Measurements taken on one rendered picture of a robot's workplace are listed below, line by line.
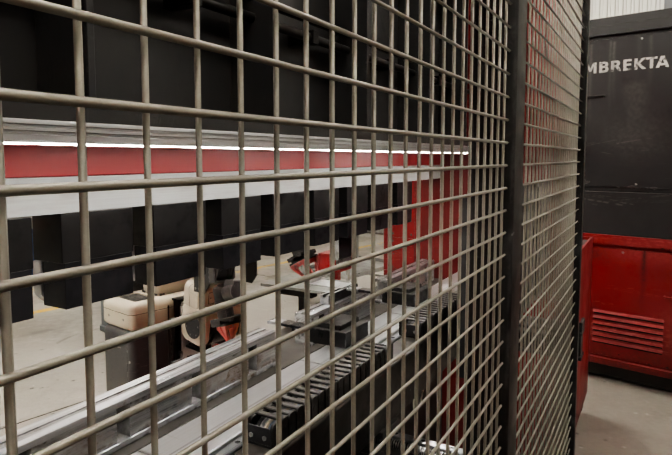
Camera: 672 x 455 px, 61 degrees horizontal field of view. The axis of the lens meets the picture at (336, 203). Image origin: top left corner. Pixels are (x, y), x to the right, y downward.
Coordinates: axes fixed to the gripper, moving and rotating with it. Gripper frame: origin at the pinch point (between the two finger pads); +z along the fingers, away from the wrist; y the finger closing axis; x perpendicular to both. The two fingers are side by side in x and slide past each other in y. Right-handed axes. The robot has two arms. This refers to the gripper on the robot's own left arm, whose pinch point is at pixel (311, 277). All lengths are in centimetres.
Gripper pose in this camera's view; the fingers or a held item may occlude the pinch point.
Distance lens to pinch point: 200.1
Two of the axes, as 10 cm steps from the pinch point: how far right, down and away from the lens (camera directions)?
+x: -7.6, 4.6, 4.7
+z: 4.2, 8.9, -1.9
